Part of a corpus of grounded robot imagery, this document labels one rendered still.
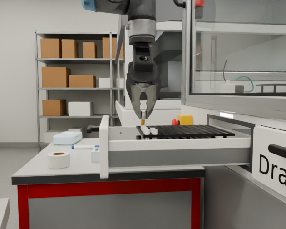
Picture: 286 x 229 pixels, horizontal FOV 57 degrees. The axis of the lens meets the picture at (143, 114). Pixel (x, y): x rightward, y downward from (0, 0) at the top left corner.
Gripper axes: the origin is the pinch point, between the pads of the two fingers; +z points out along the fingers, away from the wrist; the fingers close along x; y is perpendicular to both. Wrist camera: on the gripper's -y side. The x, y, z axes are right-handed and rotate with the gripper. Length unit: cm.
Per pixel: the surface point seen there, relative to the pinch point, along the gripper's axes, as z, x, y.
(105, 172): 10.7, 10.1, -15.4
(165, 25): -43, -22, 79
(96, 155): 15.4, 13.8, 20.0
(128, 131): 6.2, 3.5, 10.5
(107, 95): -1, 14, 420
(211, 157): 8.8, -13.6, -13.8
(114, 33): -100, 1, 367
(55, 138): 15, 34, 53
